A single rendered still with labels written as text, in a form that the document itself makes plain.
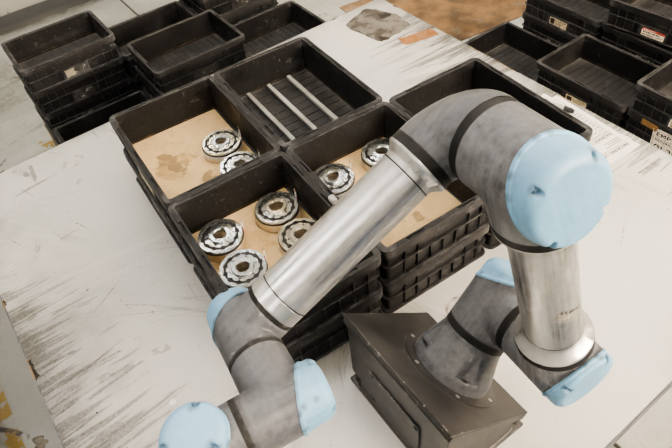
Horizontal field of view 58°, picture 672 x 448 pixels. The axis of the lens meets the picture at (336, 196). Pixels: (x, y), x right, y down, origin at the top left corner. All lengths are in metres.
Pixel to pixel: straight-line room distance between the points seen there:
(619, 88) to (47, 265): 2.09
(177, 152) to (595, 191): 1.20
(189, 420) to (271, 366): 0.11
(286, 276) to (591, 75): 2.08
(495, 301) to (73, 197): 1.24
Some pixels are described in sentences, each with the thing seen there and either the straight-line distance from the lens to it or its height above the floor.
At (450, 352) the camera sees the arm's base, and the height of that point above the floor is 0.92.
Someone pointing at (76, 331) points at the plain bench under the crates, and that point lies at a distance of 1.55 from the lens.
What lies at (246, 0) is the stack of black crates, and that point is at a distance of 3.01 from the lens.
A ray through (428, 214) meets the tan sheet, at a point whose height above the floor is 0.83.
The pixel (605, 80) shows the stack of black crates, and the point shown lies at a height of 0.38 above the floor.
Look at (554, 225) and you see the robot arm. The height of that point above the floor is 1.37.
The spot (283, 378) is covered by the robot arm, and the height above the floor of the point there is 1.23.
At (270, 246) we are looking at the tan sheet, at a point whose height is 0.83.
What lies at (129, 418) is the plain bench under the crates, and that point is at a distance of 1.39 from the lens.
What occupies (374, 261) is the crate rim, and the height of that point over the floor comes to 0.93.
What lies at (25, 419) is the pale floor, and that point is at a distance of 2.38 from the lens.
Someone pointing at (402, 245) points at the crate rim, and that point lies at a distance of 1.21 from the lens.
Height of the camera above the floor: 1.87
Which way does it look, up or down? 46 degrees down
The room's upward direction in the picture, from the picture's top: 7 degrees counter-clockwise
